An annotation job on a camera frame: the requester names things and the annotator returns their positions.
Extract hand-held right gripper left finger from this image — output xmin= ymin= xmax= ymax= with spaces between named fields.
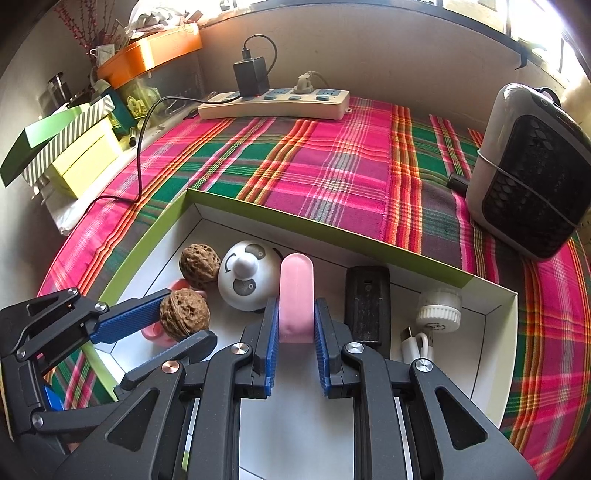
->
xmin=60 ymin=298 xmax=281 ymax=480

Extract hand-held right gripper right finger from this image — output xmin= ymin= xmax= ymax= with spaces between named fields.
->
xmin=314 ymin=298 xmax=539 ymax=480

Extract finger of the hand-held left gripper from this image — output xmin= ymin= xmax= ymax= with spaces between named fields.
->
xmin=0 ymin=287 xmax=174 ymax=370
xmin=30 ymin=330 xmax=219 ymax=437

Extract pink plastic piece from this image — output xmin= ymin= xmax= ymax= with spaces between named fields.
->
xmin=141 ymin=278 xmax=208 ymax=348

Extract brown walnut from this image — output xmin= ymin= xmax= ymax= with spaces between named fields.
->
xmin=179 ymin=244 xmax=220 ymax=289
xmin=159 ymin=287 xmax=211 ymax=340

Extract pink rounded case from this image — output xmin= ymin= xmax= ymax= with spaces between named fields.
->
xmin=278 ymin=253 xmax=317 ymax=343

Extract white usb cable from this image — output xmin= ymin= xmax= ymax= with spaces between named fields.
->
xmin=400 ymin=327 xmax=437 ymax=366

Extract green-edged cardboard box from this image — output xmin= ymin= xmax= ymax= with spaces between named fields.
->
xmin=82 ymin=187 xmax=520 ymax=480

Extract white and green spool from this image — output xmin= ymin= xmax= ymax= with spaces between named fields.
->
xmin=414 ymin=287 xmax=463 ymax=334

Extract black bike light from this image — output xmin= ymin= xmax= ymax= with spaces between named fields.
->
xmin=345 ymin=265 xmax=392 ymax=357

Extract white suction knob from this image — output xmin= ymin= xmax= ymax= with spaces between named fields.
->
xmin=218 ymin=240 xmax=282 ymax=313

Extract yellow cardboard box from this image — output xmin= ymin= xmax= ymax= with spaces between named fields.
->
xmin=46 ymin=121 xmax=124 ymax=199

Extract plaid cloth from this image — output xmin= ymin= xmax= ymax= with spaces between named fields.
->
xmin=37 ymin=95 xmax=591 ymax=476

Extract striped cardboard box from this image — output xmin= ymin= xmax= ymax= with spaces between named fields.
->
xmin=23 ymin=97 xmax=116 ymax=188

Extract teal box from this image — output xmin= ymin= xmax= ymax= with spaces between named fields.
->
xmin=92 ymin=90 xmax=132 ymax=133

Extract clear plastic container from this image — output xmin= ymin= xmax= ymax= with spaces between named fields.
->
xmin=111 ymin=65 xmax=204 ymax=133

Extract glass jar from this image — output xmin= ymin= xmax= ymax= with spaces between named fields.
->
xmin=39 ymin=73 xmax=71 ymax=110

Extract white power strip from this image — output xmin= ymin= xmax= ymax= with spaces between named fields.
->
xmin=198 ymin=87 xmax=351 ymax=121

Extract grey fan heater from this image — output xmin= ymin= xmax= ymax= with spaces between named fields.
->
xmin=465 ymin=83 xmax=591 ymax=261

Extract orange box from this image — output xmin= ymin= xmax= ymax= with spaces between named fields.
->
xmin=97 ymin=23 xmax=204 ymax=86

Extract small white plug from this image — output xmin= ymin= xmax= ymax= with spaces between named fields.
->
xmin=295 ymin=71 xmax=325 ymax=96

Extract black charger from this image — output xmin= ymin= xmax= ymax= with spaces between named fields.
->
xmin=233 ymin=56 xmax=270 ymax=97

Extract red berry branches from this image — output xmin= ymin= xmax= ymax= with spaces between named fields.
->
xmin=46 ymin=0 xmax=102 ymax=51

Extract pile of papers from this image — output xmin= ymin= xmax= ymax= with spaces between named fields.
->
xmin=99 ymin=0 xmax=199 ymax=51

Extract black window latch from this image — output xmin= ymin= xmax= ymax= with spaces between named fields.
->
xmin=515 ymin=39 xmax=548 ymax=70

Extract window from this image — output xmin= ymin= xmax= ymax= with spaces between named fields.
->
xmin=438 ymin=0 xmax=585 ymax=86

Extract black charger cable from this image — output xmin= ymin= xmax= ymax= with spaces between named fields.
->
xmin=92 ymin=34 xmax=279 ymax=204

